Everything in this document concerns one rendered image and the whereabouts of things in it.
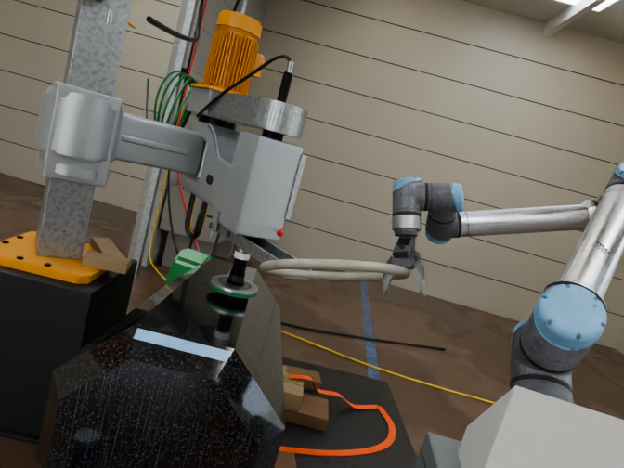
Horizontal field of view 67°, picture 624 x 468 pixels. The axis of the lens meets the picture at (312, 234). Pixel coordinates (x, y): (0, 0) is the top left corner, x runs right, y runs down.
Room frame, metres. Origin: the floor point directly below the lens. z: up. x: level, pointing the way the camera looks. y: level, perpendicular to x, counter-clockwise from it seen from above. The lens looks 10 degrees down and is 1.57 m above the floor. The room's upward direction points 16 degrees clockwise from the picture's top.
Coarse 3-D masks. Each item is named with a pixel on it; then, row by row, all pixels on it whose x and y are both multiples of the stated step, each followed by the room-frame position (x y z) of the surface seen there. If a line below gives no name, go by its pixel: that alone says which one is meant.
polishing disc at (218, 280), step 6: (216, 276) 2.08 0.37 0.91; (222, 276) 2.10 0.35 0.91; (228, 276) 2.13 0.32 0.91; (216, 282) 1.99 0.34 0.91; (222, 282) 2.01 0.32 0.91; (246, 282) 2.11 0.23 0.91; (252, 282) 2.13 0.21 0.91; (222, 288) 1.96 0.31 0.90; (228, 288) 1.96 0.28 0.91; (234, 288) 1.98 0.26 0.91; (240, 288) 2.01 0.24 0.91; (246, 288) 2.03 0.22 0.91; (252, 288) 2.05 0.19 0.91
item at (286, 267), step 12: (264, 264) 1.42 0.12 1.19; (276, 264) 1.36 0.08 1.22; (288, 264) 1.33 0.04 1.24; (300, 264) 1.31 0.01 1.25; (312, 264) 1.30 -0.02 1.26; (324, 264) 1.29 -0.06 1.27; (336, 264) 1.29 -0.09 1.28; (348, 264) 1.29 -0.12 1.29; (360, 264) 1.30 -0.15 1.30; (372, 264) 1.31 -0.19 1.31; (384, 264) 1.34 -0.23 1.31; (288, 276) 1.66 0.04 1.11; (300, 276) 1.69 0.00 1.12; (312, 276) 1.71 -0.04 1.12; (324, 276) 1.72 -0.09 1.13; (336, 276) 1.72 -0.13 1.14; (348, 276) 1.72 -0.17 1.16; (360, 276) 1.70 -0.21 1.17; (372, 276) 1.68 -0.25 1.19; (396, 276) 1.56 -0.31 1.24; (408, 276) 1.45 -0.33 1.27
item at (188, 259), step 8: (208, 216) 3.66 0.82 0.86; (192, 240) 3.65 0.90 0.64; (216, 240) 3.62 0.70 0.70; (176, 256) 3.52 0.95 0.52; (184, 256) 3.49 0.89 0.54; (192, 256) 3.50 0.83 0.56; (200, 256) 3.51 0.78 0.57; (208, 256) 3.56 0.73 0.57; (176, 264) 3.45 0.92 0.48; (184, 264) 3.45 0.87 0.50; (192, 264) 3.45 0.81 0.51; (200, 264) 3.45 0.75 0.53; (176, 272) 3.42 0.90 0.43; (184, 272) 3.42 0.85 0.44; (168, 280) 3.41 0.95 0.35
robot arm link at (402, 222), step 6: (396, 216) 1.48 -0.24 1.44; (402, 216) 1.47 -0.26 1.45; (408, 216) 1.46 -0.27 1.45; (414, 216) 1.47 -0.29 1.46; (420, 216) 1.49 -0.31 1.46; (390, 222) 1.52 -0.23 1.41; (396, 222) 1.47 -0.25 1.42; (402, 222) 1.46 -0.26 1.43; (408, 222) 1.46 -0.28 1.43; (414, 222) 1.46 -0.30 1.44; (420, 222) 1.48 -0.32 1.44; (396, 228) 1.47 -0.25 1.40; (402, 228) 1.47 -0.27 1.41; (408, 228) 1.46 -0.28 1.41; (414, 228) 1.46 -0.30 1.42; (420, 228) 1.48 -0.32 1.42
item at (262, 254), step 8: (224, 232) 2.11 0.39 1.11; (232, 232) 2.04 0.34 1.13; (232, 240) 2.03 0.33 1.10; (240, 240) 1.96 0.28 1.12; (248, 240) 1.91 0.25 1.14; (256, 240) 2.08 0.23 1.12; (264, 240) 2.03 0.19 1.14; (240, 248) 1.95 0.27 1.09; (248, 248) 1.90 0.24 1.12; (256, 248) 1.84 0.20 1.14; (264, 248) 2.01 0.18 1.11; (272, 248) 1.96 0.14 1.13; (256, 256) 1.83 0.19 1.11; (264, 256) 1.78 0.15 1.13; (272, 256) 1.73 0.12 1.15; (280, 256) 1.89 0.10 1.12; (288, 256) 1.85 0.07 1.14
